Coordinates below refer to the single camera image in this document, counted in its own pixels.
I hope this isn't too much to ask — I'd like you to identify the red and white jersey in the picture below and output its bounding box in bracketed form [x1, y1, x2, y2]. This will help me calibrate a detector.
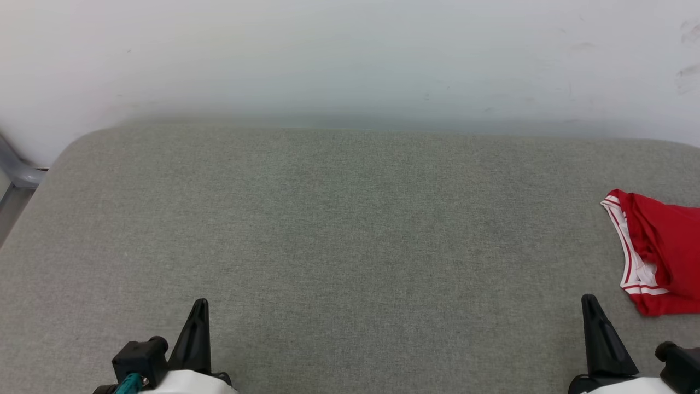
[600, 189, 700, 318]

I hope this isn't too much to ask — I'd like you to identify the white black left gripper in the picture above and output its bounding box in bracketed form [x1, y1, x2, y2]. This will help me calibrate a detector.
[137, 298, 238, 394]

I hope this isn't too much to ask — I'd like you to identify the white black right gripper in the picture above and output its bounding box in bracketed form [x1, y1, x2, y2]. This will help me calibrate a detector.
[568, 294, 679, 394]

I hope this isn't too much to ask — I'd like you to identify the grey metal frame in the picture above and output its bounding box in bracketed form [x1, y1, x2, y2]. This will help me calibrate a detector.
[0, 134, 49, 247]

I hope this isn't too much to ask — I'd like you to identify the grey fabric sofa cushion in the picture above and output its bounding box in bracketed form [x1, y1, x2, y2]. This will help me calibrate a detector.
[0, 123, 700, 394]

